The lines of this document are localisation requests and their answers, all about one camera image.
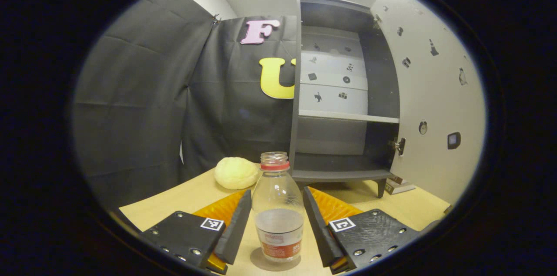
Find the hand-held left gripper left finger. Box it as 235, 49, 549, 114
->
139, 189, 253, 275

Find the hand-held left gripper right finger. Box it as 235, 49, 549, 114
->
303, 186, 421, 275

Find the clear plastic bottle red label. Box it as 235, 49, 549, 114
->
252, 152, 305, 263

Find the dark grey cabinet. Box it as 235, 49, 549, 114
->
289, 0, 402, 199

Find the light grey cabinet door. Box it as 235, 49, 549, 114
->
370, 0, 487, 207

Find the pale cabinet shelf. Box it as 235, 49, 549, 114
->
298, 109, 400, 125

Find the pale yellow round bread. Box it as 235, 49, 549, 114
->
214, 157, 260, 190

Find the black backdrop cloth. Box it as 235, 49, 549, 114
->
72, 0, 301, 209

